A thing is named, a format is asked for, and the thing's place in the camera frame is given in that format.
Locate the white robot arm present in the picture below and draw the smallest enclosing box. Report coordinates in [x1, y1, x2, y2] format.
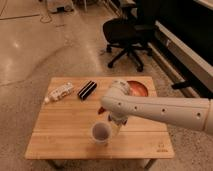
[100, 80, 213, 135]

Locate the orange ceramic bowl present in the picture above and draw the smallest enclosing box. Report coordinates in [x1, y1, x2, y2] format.
[128, 81, 148, 97]

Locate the black rectangular case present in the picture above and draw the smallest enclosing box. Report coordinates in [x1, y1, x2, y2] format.
[78, 81, 97, 100]

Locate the red-brown small tool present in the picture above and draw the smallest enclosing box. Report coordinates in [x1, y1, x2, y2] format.
[98, 107, 106, 115]

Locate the white plastic bottle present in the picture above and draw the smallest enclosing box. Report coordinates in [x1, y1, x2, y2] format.
[44, 82, 73, 104]

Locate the black office chair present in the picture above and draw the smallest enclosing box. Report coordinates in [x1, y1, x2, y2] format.
[103, 0, 164, 72]

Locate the wooden table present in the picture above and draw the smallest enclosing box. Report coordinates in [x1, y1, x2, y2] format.
[25, 77, 174, 162]

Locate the white device on floor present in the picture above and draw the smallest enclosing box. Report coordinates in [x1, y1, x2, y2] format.
[46, 0, 74, 13]

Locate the cable on floor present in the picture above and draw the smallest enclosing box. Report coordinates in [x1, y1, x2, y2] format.
[39, 0, 54, 24]

